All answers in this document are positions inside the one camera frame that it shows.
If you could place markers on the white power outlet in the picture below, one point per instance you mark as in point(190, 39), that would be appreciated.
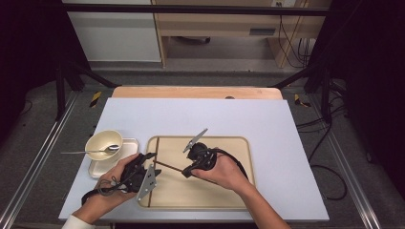
point(285, 2)

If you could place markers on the beige plastic tray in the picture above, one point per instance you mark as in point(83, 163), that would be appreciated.
point(207, 194)

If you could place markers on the beige bowl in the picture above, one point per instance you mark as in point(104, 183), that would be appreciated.
point(102, 140)

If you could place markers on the black metal stand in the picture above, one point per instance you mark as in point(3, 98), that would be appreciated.
point(325, 95)
point(59, 92)

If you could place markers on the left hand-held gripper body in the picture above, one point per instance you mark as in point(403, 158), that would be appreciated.
point(135, 176)

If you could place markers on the person's right hand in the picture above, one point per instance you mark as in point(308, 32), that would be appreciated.
point(226, 175)

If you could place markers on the white square plate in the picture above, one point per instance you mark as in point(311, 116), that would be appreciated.
point(129, 146)

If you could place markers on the yellow black floor tape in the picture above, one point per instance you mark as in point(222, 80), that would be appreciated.
point(297, 99)
point(95, 99)

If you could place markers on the black curtain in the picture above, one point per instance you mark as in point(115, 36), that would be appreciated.
point(28, 63)
point(375, 79)

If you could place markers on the white cabinet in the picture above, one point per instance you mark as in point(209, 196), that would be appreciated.
point(114, 38)

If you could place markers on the wooden desk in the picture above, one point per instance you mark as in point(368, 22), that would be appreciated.
point(216, 24)

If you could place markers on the light wooden table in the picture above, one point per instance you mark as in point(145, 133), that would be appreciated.
point(191, 93)

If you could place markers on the dark round table grommet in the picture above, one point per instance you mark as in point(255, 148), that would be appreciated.
point(230, 97)

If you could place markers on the black metal frame bar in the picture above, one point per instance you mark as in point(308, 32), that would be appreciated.
point(191, 9)

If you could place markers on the grey desk label plate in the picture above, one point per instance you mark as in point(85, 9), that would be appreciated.
point(262, 31)

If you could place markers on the person's left hand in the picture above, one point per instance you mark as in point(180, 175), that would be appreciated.
point(111, 184)

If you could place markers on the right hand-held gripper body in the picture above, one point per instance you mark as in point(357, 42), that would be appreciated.
point(200, 156)

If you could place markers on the aluminium floor rail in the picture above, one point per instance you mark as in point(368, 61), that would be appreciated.
point(350, 178)
point(38, 159)

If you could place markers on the metal spoon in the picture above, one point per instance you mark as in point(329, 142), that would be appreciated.
point(113, 148)

